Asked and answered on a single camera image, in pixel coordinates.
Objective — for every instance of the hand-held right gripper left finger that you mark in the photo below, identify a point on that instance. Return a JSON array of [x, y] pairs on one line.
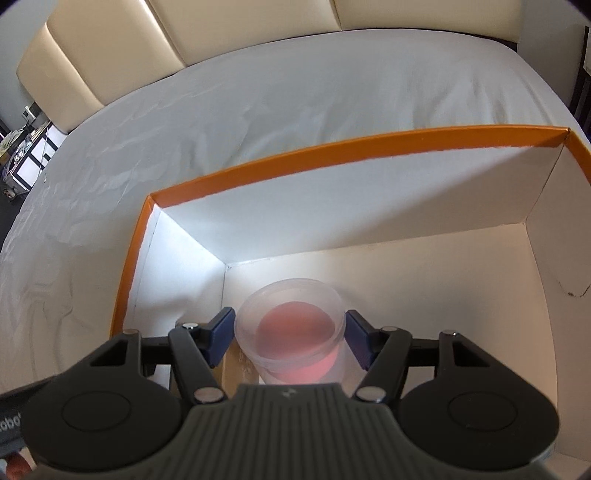
[[220, 337]]

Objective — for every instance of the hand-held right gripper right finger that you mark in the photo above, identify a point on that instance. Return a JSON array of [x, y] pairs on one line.
[[358, 341]]

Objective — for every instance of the clear container with pink sponge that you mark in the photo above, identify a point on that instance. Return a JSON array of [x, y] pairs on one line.
[[291, 332]]

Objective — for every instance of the orange cardboard box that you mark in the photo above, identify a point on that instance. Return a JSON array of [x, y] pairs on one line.
[[415, 221]]

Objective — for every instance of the grey bed sheet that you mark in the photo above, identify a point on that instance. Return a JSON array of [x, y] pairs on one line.
[[231, 120]]

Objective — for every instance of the cluttered white bedside table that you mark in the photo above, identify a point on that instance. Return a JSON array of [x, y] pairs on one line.
[[32, 157]]

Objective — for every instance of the cream padded headboard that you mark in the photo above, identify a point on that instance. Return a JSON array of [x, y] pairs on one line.
[[115, 50]]

